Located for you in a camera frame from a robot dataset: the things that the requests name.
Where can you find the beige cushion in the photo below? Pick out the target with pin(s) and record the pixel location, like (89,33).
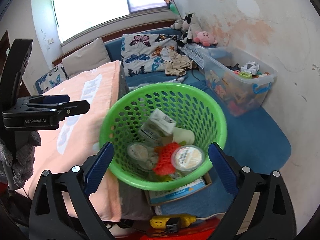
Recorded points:
(87,58)

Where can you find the pudding cup with lid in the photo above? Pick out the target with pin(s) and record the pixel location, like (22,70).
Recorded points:
(187,159)

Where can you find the pink round plush toy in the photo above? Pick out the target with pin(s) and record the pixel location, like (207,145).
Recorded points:
(205,38)

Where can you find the book under basket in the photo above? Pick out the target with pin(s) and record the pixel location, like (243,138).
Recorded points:
(157,198)

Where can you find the left gloved hand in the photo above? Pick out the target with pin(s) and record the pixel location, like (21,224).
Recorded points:
(17,169)

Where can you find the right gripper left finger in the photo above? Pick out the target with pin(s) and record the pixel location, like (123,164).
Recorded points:
(49,218)

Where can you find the right butterfly pillow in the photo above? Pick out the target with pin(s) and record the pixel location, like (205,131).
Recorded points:
(141,53)

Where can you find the window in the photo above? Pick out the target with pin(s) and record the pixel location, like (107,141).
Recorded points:
(75,16)

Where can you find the white paper cup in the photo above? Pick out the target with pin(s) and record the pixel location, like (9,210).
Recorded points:
(183,136)

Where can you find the beige patterned clothes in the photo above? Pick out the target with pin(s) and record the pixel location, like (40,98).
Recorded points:
(176,64)

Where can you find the white toy car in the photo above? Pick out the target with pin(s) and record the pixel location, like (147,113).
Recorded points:
(250,67)

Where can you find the yellow power strip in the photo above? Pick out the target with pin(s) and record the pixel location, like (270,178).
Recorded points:
(179,220)

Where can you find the pink table blanket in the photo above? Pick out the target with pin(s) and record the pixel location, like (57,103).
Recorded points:
(77,137)

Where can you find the butterfly pillow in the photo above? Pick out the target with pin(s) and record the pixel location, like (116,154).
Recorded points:
(51,79)
(141,53)

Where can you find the left butterfly pillow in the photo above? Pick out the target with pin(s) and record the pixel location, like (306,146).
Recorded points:
(51,79)

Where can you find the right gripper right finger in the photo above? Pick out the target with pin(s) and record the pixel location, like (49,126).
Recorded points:
(261,208)

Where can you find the red foam fruit net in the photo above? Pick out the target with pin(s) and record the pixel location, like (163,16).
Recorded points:
(164,166)

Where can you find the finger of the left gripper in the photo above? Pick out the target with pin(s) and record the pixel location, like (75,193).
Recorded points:
(74,108)
(56,99)

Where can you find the blue white checked cloth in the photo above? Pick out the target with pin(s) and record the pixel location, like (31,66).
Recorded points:
(194,52)

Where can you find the clear plastic toy bin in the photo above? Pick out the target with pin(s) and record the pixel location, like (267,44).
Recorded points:
(240,92)

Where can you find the white milk carton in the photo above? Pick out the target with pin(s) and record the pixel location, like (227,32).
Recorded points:
(157,126)

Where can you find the cow plush toy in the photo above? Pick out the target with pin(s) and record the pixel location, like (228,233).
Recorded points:
(189,27)

